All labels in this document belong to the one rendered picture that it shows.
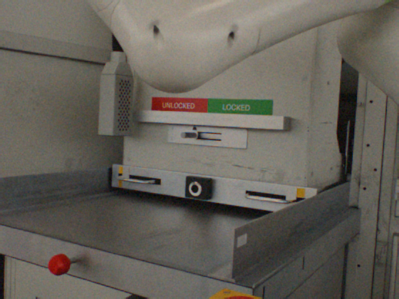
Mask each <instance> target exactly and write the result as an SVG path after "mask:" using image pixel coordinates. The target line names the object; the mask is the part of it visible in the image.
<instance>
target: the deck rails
mask: <svg viewBox="0 0 399 299"><path fill-rule="evenodd" d="M112 170H113V168H112V167H107V168H100V169H82V170H75V171H68V172H55V173H42V174H30V175H23V176H16V177H0V215H7V214H13V213H17V212H20V211H30V210H34V209H40V208H48V207H52V206H58V205H62V204H72V203H76V202H79V201H85V200H92V199H99V198H103V197H107V196H116V195H120V194H127V193H134V192H140V191H137V190H133V189H121V188H117V187H112ZM350 188H351V181H348V182H346V183H344V184H339V185H338V186H337V187H334V188H332V189H328V190H326V191H324V192H320V193H319V194H316V195H315V196H310V197H309V198H307V199H304V200H301V201H299V202H296V203H295V204H291V205H289V206H287V207H284V208H283V209H280V210H277V211H275V212H271V213H270V214H267V215H265V216H261V217H259V218H258V219H255V220H252V221H250V222H248V223H245V224H242V225H240V226H238V227H236V228H233V231H232V251H231V261H230V262H228V263H225V264H224V265H223V266H221V267H218V268H217V269H215V270H213V271H210V272H209V273H208V276H211V277H214V278H218V279H223V280H228V281H230V282H233V283H236V282H237V281H238V280H239V279H241V278H243V277H244V276H245V275H248V274H249V273H251V272H252V271H254V270H256V269H257V268H258V267H260V266H262V265H263V264H264V263H266V262H268V261H269V260H270V259H272V258H274V257H275V256H276V255H279V254H280V253H281V252H283V251H285V250H286V249H287V248H288V247H292V246H293V245H294V244H295V243H297V242H299V241H300V240H301V239H304V238H305V237H306V236H308V235H309V234H311V233H312V232H314V231H316V230H317V229H319V228H321V227H322V226H323V225H324V224H327V223H328V222H330V221H331V220H333V219H335V218H336V217H337V216H339V215H341V214H342V213H343V212H345V211H346V210H348V209H349V208H350V206H348V205H349V197H350ZM330 204H331V210H330ZM244 234H245V240H244V243H242V244H241V245H239V246H237V237H239V236H243V235H244Z"/></svg>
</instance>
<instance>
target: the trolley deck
mask: <svg viewBox="0 0 399 299"><path fill-rule="evenodd" d="M361 210H362V208H359V209H354V208H349V209H348V210H346V211H345V212H343V213H342V214H341V215H339V216H337V217H336V218H335V219H333V220H331V221H330V222H328V223H327V224H324V225H323V226H322V227H321V228H319V229H317V230H316V231H314V232H312V233H311V234H309V235H308V236H306V237H305V238H304V239H301V240H300V241H299V242H297V243H295V244H294V245H293V246H292V247H288V248H287V249H286V250H285V251H283V252H281V253H280V254H279V255H276V256H275V257H274V258H272V259H270V260H269V261H268V262H266V263H264V264H263V265H262V266H260V267H258V268H257V269H256V270H254V271H252V272H251V273H249V274H248V275H245V276H244V277H243V278H241V279H239V280H238V281H237V282H236V283H233V282H230V281H228V280H223V279H218V278H214V277H211V276H208V273H209V272H210V271H213V270H215V269H217V268H218V267H221V266H223V265H224V264H225V263H228V262H230V261H231V251H232V231H233V228H236V227H238V226H240V225H242V224H245V223H248V222H250V221H252V220H255V219H258V218H259V217H261V216H265V215H267V214H270V213H271V212H273V211H266V210H261V209H250V208H246V207H242V206H235V205H231V204H219V203H215V202H210V201H200V200H195V199H188V198H184V197H179V196H168V195H164V194H157V193H149V192H142V191H140V192H134V193H127V194H120V195H116V196H107V197H103V198H99V199H92V200H85V201H79V202H76V203H72V204H62V205H58V206H52V207H48V208H40V209H34V210H30V211H20V212H17V213H13V214H7V215H0V254H2V255H5V256H8V257H10V258H15V259H19V260H20V261H23V262H28V263H32V264H34V265H36V266H42V267H44V268H47V269H48V262H49V261H50V258H51V257H52V256H53V255H57V254H60V253H62V254H65V255H67V257H69V258H72V257H76V261H77V262H76V263H72V264H71V266H70V268H69V271H68V272H67V273H66V274H68V275H70V276H73V277H76V278H81V279H83V280H87V281H89V282H93V283H97V284H99V285H103V286H107V287H109V288H112V289H116V290H120V291H123V292H125V293H129V294H133V295H136V296H139V297H141V298H147V299H208V298H210V297H211V296H213V295H214V294H216V293H217V292H219V291H220V290H222V289H224V288H226V289H229V290H235V291H237V292H240V293H244V294H249V295H253V296H256V297H258V298H265V299H287V298H288V297H289V296H290V295H291V294H292V293H293V292H294V291H295V290H296V289H298V288H299V286H301V285H302V284H303V283H304V282H306V281H307V279H308V278H310V277H311V275H312V274H314V273H315V272H316V271H317V270H318V269H319V268H320V267H321V266H323V264H324V263H326V262H327V260H328V259H330V258H331V257H332V256H333V255H334V254H335V253H336V252H338V251H339V250H340V249H341V248H342V247H343V246H344V245H346V243H348V242H349V241H350V239H352V238H353V237H354V236H355V235H356V234H357V233H358V232H359V231H360V225H361Z"/></svg>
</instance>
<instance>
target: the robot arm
mask: <svg viewBox="0 0 399 299"><path fill-rule="evenodd" d="M85 1H86V2H87V3H88V5H89V6H90V7H91V8H92V9H93V10H94V11H95V12H96V13H97V15H99V17H100V18H101V19H102V20H103V21H104V23H105V24H106V25H107V26H108V28H109V29H110V30H111V31H112V33H113V35H114V36H115V38H116V39H117V40H118V42H119V44H120V46H121V47H122V48H123V51H124V52H125V54H126V55H127V57H128V59H129V60H130V62H131V65H132V67H134V69H135V72H136V73H137V74H138V75H139V77H140V78H142V80H143V81H144V82H145V83H147V84H148V85H149V86H151V87H153V88H154V89H156V90H160V91H162V92H165V93H172V94H179V93H186V92H189V91H191V90H195V89H197V88H198V87H200V86H202V85H204V84H205V83H206V82H209V81H210V80H211V79H213V78H215V77H216V76H217V75H219V74H221V73H223V72H224V71H226V70H228V69H229V68H231V67H233V66H234V65H236V64H238V63H240V62H241V61H243V60H244V59H247V58H248V57H249V56H252V55H256V54H257V53H259V52H261V51H264V50H265V49H267V48H268V47H272V46H273V45H276V44H277V43H280V42H282V41H284V40H287V39H288V38H291V37H292V36H296V35H299V34H300V33H303V32H306V31H308V30H310V29H312V28H316V27H318V26H321V25H324V24H327V23H330V22H332V21H337V20H339V19H342V18H343V19H342V22H341V24H340V25H339V27H338V34H337V44H338V51H339V52H340V54H341V55H342V58H343V59H344V60H345V61H346V62H347V63H348V64H349V65H350V66H351V67H352V68H354V69H356V70H357V71H358V72H359V73H360V74H361V75H364V76H365V77H366V78H367V79H369V81H370V82H372V83H373V84H374V85H376V86H377V87H378V88H379V89H380V90H381V91H383V92H384V93H385V94H386V95H387V96H388V97H389V98H390V99H392V101H393V102H394V103H396V105H398V106H399V0H85Z"/></svg>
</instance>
